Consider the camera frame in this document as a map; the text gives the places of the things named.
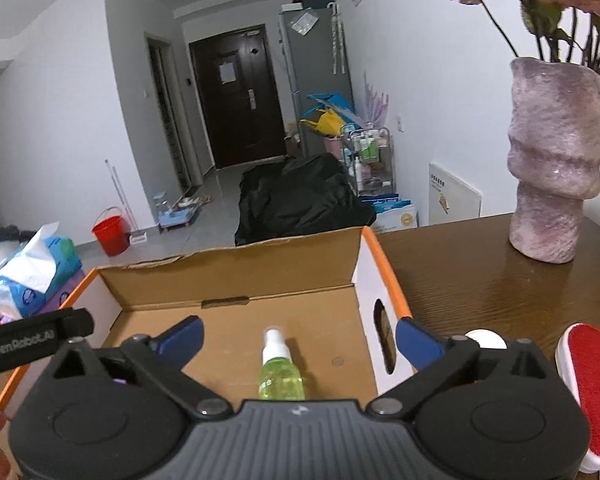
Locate red bucket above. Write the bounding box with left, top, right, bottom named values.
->
left=91, top=206, right=131, bottom=257

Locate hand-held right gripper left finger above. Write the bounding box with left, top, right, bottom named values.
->
left=52, top=315, right=233, bottom=421

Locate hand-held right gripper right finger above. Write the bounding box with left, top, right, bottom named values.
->
left=365, top=317, right=548, bottom=418

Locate green spray bottle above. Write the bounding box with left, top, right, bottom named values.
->
left=257, top=327, right=307, bottom=402

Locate white board panel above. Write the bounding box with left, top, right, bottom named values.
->
left=428, top=161, right=482, bottom=226

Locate purple feather decoration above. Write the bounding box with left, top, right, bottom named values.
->
left=362, top=72, right=391, bottom=128

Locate blue pet feeder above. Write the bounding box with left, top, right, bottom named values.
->
left=152, top=190, right=203, bottom=233

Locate orange cardboard box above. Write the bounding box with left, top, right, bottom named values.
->
left=0, top=226, right=416, bottom=408

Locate dark brown door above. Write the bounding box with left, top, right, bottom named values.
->
left=189, top=24, right=287, bottom=170

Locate white tissue pack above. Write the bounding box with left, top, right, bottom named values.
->
left=0, top=270, right=88, bottom=321

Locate metal trolley rack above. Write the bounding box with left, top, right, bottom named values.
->
left=341, top=127, right=398, bottom=198

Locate clear plastic pouch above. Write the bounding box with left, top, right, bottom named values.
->
left=287, top=10, right=320, bottom=37

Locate grey refrigerator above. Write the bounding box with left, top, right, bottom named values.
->
left=279, top=4, right=356, bottom=158

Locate blue white carton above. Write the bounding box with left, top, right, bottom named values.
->
left=360, top=194, right=420, bottom=233

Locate blue tissue pack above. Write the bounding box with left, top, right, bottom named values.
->
left=0, top=221, right=83, bottom=320

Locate red lint brush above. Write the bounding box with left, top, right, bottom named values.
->
left=555, top=323, right=600, bottom=475

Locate pink bin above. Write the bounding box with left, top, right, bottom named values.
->
left=322, top=135, right=346, bottom=161

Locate white round jar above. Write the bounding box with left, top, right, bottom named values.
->
left=464, top=329, right=508, bottom=351

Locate pink ceramic vase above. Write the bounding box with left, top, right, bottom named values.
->
left=507, top=57, right=600, bottom=265

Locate yellow bag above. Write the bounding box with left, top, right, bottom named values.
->
left=300, top=109, right=346, bottom=137

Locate blue folding rack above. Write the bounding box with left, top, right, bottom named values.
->
left=305, top=91, right=363, bottom=126

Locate white folded umbrella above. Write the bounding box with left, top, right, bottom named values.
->
left=327, top=2, right=345, bottom=76

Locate white mop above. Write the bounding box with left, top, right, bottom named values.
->
left=105, top=158, right=148, bottom=247

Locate black bag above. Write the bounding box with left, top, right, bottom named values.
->
left=235, top=154, right=377, bottom=247

